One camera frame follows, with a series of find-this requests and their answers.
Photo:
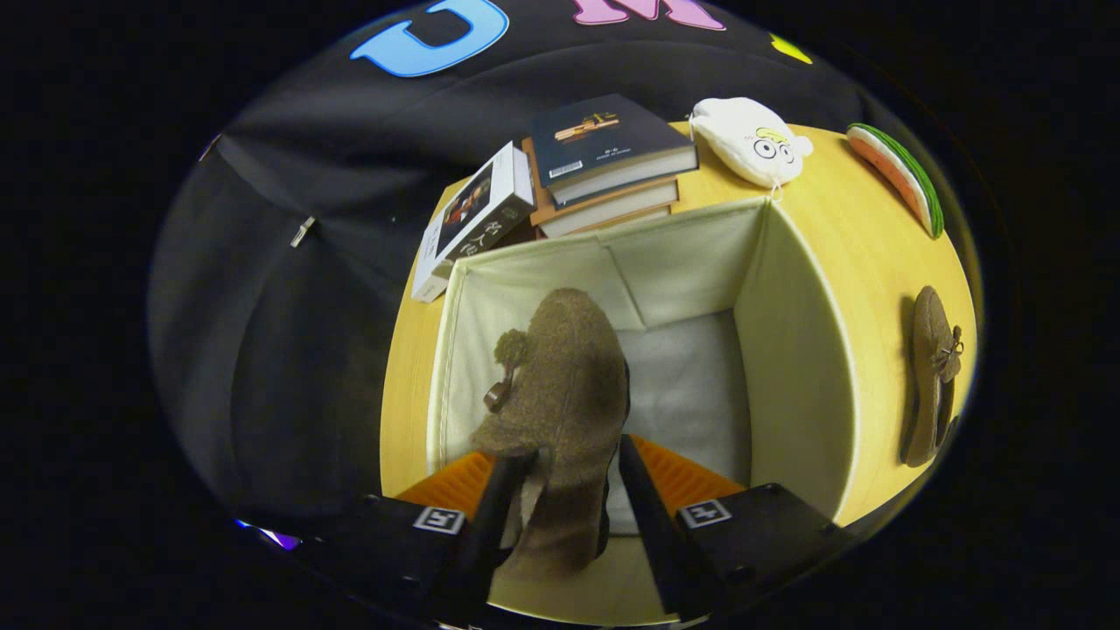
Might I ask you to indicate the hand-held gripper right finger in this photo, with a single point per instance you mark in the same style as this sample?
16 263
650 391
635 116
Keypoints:
652 525

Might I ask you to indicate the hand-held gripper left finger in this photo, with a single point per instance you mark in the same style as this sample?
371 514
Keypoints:
481 542

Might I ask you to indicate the brown felt shoe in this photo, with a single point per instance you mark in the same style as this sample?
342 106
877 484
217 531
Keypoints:
927 350
569 376

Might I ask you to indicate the grey fabric storage box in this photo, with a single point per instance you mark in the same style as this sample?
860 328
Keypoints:
805 350

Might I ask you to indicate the purple lit screen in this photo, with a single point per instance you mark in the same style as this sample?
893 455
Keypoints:
276 535

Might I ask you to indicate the thin brown book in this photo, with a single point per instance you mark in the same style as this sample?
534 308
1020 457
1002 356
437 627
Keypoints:
612 223

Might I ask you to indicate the white cover book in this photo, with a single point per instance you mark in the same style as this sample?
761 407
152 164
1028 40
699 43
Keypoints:
477 219

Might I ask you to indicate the brown cover book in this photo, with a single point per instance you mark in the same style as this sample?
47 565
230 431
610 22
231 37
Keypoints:
612 203

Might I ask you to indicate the silver clip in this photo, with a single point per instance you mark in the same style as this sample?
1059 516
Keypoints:
304 232

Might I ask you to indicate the dark blue book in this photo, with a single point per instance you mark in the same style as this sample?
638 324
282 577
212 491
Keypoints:
604 136

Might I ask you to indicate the white plush toy with face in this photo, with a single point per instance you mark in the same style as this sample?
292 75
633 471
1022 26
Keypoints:
744 136

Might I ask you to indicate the watermelon slice plush toy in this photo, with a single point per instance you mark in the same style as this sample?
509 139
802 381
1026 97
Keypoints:
901 175

